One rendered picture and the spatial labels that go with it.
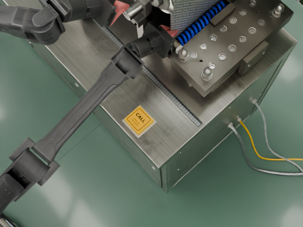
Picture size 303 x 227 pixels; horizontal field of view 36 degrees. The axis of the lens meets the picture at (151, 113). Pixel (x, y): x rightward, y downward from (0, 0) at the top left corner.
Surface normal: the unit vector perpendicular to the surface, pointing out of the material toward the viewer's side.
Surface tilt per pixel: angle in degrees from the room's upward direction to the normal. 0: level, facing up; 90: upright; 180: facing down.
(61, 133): 25
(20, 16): 4
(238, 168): 0
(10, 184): 54
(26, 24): 2
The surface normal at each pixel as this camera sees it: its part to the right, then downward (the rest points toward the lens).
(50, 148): 0.37, -0.15
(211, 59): -0.04, -0.29
